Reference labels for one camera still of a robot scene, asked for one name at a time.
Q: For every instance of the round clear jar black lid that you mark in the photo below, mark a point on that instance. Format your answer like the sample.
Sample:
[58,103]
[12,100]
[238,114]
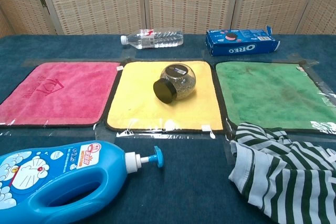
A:
[181,82]

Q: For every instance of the yellow microfiber cloth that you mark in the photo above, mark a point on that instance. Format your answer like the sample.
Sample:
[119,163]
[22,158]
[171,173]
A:
[136,103]

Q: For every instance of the green microfiber cloth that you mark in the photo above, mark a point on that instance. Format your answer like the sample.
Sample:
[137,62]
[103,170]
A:
[262,95]

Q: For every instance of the pink microfiber cloth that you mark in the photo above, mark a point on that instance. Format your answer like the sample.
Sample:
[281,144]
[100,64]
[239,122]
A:
[52,95]

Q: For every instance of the striped black white cloth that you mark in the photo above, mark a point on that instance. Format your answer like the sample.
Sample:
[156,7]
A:
[275,182]

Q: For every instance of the clear plastic water bottle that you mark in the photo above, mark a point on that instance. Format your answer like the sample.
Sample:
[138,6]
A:
[157,39]

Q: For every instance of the blue Oreo cookie box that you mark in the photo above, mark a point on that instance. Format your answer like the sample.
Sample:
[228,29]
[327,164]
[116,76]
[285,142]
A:
[236,47]

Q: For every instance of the blue detergent pump bottle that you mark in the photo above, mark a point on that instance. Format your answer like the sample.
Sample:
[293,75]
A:
[78,171]

